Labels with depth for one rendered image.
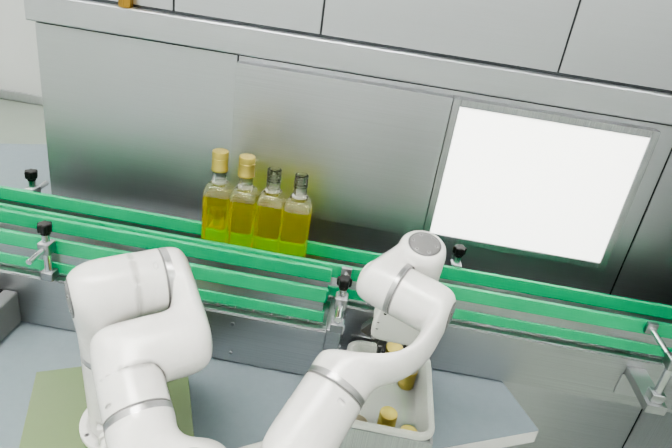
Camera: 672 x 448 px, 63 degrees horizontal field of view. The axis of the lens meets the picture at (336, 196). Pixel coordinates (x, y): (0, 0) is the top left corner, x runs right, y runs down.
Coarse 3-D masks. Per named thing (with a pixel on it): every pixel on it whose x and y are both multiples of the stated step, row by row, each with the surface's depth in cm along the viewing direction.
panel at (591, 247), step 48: (480, 144) 119; (528, 144) 118; (576, 144) 117; (624, 144) 116; (480, 192) 124; (528, 192) 122; (576, 192) 121; (624, 192) 120; (480, 240) 129; (528, 240) 127; (576, 240) 126
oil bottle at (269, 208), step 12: (264, 192) 115; (264, 204) 115; (276, 204) 114; (264, 216) 116; (276, 216) 115; (264, 228) 117; (276, 228) 117; (264, 240) 118; (276, 240) 118; (276, 252) 119
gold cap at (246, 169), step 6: (240, 156) 112; (246, 156) 113; (252, 156) 113; (240, 162) 112; (246, 162) 112; (252, 162) 112; (240, 168) 113; (246, 168) 112; (252, 168) 113; (240, 174) 113; (246, 174) 113; (252, 174) 114
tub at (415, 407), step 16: (368, 352) 115; (416, 384) 115; (368, 400) 110; (384, 400) 110; (400, 400) 111; (416, 400) 111; (432, 400) 103; (368, 416) 106; (400, 416) 107; (416, 416) 107; (432, 416) 99; (384, 432) 95; (400, 432) 95; (416, 432) 95; (432, 432) 96
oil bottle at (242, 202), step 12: (240, 192) 114; (252, 192) 115; (228, 204) 116; (240, 204) 115; (252, 204) 115; (228, 216) 116; (240, 216) 116; (252, 216) 116; (228, 228) 118; (240, 228) 117; (252, 228) 117; (228, 240) 119; (240, 240) 118; (252, 240) 120
